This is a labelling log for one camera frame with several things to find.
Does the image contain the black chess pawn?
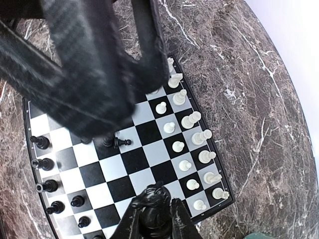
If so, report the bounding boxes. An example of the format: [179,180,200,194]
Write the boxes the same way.
[70,195,85,207]
[31,158,54,171]

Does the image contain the white rook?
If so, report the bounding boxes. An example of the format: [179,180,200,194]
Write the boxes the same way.
[167,57,174,74]

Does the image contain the black white chessboard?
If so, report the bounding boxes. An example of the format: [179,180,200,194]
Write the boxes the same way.
[21,54,236,239]

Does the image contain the black chess rook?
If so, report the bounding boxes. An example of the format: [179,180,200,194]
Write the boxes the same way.
[136,181,172,239]

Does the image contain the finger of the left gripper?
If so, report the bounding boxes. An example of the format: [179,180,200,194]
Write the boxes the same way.
[126,0,169,95]
[0,0,135,137]

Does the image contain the white queen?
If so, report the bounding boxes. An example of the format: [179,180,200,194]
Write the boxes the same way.
[191,129,212,145]

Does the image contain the cream seashell mug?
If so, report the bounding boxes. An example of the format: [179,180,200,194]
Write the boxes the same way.
[244,232,274,239]

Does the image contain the white knight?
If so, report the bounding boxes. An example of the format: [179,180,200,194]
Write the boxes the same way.
[168,73,183,89]

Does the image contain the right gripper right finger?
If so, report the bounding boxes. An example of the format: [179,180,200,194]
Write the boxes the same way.
[170,198,202,239]

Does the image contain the white bishop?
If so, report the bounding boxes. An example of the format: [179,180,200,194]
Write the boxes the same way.
[172,89,187,106]

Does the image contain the white king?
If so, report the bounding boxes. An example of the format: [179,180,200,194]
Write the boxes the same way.
[181,111,201,129]

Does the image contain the pile of black chess pieces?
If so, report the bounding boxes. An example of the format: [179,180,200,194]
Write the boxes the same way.
[80,136,132,148]

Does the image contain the black chess piece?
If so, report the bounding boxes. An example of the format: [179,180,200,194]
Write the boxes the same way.
[78,216,91,228]
[35,179,58,193]
[30,136,50,149]

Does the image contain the white pawn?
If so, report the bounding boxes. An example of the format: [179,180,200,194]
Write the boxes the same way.
[156,102,166,115]

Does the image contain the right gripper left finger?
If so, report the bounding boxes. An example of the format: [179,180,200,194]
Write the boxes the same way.
[116,195,150,239]

